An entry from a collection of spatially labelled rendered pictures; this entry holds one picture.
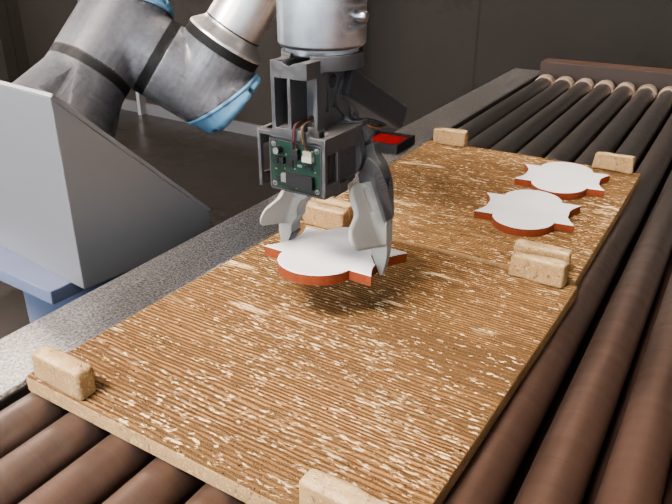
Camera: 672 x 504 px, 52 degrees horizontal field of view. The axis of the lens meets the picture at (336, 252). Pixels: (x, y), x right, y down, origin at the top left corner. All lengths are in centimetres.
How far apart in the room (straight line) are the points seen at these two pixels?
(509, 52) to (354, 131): 310
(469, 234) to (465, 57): 296
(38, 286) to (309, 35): 52
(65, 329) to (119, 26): 45
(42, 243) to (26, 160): 11
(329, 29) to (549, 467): 37
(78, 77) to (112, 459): 57
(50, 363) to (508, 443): 37
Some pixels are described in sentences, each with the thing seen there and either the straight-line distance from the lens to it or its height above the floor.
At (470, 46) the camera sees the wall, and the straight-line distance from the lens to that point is 376.
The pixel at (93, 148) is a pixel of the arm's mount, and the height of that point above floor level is 104.
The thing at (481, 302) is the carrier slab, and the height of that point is 94.
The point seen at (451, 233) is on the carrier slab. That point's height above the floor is 94.
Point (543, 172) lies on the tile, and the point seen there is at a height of 95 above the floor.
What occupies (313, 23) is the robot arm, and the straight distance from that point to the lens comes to 57.
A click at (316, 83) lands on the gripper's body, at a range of 58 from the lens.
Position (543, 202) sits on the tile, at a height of 95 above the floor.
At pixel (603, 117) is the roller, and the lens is 157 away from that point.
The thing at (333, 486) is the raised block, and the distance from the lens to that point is 45.
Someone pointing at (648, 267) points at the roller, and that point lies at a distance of 88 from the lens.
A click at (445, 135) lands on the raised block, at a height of 95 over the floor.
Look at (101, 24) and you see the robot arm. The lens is 102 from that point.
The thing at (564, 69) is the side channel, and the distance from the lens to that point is 197.
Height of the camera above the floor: 128
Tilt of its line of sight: 25 degrees down
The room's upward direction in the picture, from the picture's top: straight up
